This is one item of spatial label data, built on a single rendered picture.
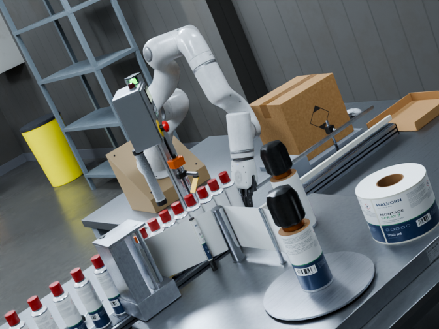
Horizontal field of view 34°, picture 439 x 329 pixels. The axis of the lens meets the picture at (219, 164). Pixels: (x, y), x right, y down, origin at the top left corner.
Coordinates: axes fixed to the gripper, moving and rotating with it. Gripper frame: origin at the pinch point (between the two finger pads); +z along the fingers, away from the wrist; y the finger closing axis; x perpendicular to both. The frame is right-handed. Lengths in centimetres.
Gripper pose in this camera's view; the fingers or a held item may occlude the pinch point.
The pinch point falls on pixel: (247, 202)
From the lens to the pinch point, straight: 253.5
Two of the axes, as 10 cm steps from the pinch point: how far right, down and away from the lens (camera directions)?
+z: 1.1, 9.9, 1.0
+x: 8.2, -1.5, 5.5
